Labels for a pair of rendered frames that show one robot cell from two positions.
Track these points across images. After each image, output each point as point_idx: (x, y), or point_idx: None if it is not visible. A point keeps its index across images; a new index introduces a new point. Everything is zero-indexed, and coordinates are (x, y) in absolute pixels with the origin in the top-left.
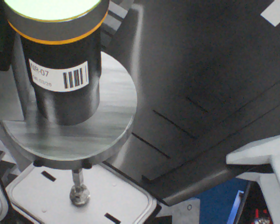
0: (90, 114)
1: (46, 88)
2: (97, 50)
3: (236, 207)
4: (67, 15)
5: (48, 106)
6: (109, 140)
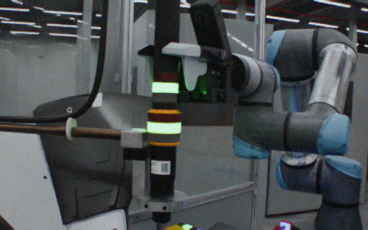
0: (168, 196)
1: (154, 173)
2: (174, 161)
3: None
4: (165, 131)
5: (154, 186)
6: (174, 201)
